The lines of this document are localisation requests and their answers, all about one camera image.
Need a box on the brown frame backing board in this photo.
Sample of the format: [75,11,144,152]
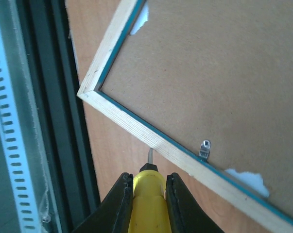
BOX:
[102,0,293,217]

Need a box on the blue slotted cable duct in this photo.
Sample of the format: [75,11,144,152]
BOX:
[0,31,39,233]

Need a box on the yellow handled screwdriver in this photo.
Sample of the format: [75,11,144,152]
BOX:
[128,148,171,233]

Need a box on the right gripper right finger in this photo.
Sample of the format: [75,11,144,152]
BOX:
[166,172,223,233]

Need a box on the blue picture frame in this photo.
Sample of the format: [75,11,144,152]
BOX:
[77,0,293,233]

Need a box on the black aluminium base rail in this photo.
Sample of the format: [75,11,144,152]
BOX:
[16,0,100,233]

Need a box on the metal frame retaining clip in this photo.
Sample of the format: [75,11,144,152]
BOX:
[198,139,211,161]

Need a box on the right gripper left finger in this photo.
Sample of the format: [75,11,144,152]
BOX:
[73,172,134,233]

